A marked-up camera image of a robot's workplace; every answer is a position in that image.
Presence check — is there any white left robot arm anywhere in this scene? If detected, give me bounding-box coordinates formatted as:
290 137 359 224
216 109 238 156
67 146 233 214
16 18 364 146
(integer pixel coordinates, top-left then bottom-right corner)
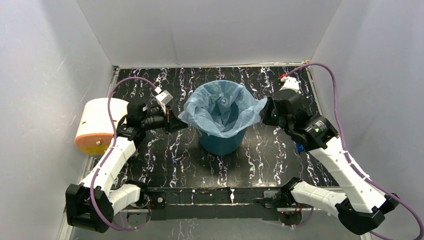
65 97 187 233

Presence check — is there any light blue plastic bag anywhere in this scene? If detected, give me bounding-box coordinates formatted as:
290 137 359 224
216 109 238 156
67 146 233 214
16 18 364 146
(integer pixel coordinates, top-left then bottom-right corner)
178 80 267 139

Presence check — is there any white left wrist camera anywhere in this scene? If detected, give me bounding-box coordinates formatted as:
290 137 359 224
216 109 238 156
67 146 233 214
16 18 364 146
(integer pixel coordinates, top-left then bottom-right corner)
154 87 173 114

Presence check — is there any teal plastic trash bin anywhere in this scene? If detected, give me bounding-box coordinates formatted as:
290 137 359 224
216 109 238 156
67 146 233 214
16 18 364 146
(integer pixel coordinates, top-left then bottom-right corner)
196 128 247 157

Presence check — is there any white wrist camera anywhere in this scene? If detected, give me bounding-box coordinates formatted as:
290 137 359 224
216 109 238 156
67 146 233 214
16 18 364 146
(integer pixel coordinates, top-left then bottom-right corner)
278 73 300 93
154 87 173 114

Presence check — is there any black front mounting rail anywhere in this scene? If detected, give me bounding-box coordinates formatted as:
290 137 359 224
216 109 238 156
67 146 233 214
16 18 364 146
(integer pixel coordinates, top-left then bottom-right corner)
117 186 314 222

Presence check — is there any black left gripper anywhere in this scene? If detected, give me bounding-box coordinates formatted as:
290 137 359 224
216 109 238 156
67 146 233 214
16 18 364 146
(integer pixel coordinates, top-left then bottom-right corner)
141 104 188 135

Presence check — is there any cream orange round container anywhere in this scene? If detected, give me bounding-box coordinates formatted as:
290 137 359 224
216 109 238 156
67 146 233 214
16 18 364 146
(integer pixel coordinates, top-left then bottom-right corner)
74 97 128 156

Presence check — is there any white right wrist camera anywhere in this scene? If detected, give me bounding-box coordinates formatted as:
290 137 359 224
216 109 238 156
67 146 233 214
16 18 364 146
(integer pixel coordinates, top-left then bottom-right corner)
278 73 300 93

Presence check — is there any blue stapler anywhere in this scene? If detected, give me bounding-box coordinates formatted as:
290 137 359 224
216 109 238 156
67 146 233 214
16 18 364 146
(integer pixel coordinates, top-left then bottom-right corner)
295 142 305 154

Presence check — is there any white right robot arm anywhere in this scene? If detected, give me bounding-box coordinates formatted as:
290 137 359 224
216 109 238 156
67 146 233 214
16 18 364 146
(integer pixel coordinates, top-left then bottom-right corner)
260 89 398 235

